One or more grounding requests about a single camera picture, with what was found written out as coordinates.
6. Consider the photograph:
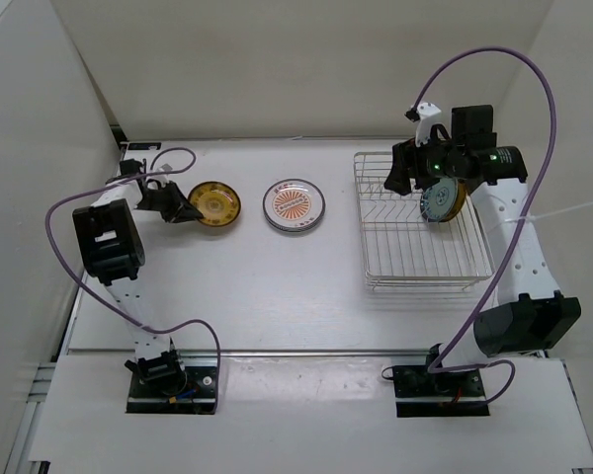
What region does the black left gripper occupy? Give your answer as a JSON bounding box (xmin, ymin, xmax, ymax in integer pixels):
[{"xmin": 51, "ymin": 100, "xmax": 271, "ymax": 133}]
[{"xmin": 135, "ymin": 180, "xmax": 204, "ymax": 223}]

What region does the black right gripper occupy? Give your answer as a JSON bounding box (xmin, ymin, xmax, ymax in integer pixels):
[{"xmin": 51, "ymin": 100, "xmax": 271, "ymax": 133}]
[{"xmin": 383, "ymin": 128, "xmax": 465, "ymax": 197}]

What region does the yellow patterned plate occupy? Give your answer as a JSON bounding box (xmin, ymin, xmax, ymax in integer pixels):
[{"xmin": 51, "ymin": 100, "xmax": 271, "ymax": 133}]
[{"xmin": 188, "ymin": 181, "xmax": 242, "ymax": 228}]

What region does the teal blue patterned plate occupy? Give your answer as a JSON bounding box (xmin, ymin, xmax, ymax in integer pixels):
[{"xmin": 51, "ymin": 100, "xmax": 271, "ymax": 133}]
[{"xmin": 420, "ymin": 178, "xmax": 461, "ymax": 223}]

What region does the white plate orange sunburst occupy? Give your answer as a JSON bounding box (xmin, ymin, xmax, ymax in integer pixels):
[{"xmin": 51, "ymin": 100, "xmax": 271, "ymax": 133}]
[{"xmin": 262, "ymin": 179, "xmax": 326, "ymax": 228}]

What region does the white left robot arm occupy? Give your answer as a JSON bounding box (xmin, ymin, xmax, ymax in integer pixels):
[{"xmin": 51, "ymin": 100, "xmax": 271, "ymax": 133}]
[{"xmin": 72, "ymin": 160, "xmax": 204, "ymax": 396}]

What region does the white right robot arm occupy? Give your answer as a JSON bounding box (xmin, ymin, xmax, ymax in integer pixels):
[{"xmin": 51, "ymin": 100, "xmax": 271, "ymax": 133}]
[{"xmin": 384, "ymin": 102, "xmax": 581, "ymax": 395}]

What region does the yellow brown rear plate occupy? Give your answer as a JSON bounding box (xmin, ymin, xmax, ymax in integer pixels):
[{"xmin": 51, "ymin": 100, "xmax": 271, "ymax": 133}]
[{"xmin": 441, "ymin": 181, "xmax": 467, "ymax": 222}]

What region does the black XDOF label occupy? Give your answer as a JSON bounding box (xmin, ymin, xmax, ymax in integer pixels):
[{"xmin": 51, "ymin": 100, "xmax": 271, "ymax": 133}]
[{"xmin": 127, "ymin": 142, "xmax": 161, "ymax": 151}]

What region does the white zip tie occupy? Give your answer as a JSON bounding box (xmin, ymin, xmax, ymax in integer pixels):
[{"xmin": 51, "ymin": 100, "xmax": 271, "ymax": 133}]
[{"xmin": 491, "ymin": 200, "xmax": 593, "ymax": 229}]

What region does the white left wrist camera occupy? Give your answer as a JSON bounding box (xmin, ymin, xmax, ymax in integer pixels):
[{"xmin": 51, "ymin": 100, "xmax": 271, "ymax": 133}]
[{"xmin": 158, "ymin": 163, "xmax": 173, "ymax": 174}]

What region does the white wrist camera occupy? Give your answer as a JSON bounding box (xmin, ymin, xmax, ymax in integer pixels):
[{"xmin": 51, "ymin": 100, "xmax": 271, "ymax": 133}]
[
  {"xmin": 404, "ymin": 102, "xmax": 442, "ymax": 147},
  {"xmin": 158, "ymin": 163, "xmax": 173, "ymax": 174}
]

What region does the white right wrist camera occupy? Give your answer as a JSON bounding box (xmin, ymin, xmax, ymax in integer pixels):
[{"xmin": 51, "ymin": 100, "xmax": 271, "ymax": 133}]
[{"xmin": 404, "ymin": 102, "xmax": 442, "ymax": 147}]

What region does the silver wire dish rack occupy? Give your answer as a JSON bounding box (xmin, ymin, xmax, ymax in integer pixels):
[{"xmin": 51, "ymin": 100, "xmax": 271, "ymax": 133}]
[{"xmin": 353, "ymin": 151, "xmax": 493, "ymax": 293}]

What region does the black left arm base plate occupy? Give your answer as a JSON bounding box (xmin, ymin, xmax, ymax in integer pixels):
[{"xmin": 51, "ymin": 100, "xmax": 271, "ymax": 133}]
[{"xmin": 126, "ymin": 358, "xmax": 219, "ymax": 415}]

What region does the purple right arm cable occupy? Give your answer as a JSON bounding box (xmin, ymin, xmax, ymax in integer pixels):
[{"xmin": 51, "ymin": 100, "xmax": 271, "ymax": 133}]
[{"xmin": 412, "ymin": 46, "xmax": 557, "ymax": 414}]

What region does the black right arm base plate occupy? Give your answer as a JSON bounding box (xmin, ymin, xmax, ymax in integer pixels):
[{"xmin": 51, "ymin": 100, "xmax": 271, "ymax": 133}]
[{"xmin": 381, "ymin": 365, "xmax": 489, "ymax": 419}]

